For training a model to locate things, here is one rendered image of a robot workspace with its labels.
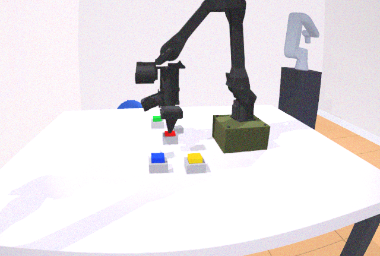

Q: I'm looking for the blue button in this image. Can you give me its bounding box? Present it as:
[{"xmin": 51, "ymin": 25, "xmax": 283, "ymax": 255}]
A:
[{"xmin": 148, "ymin": 153, "xmax": 168, "ymax": 174}]

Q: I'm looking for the yellow button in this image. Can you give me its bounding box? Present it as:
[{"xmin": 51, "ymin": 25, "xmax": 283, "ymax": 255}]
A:
[{"xmin": 183, "ymin": 153, "xmax": 206, "ymax": 175}]

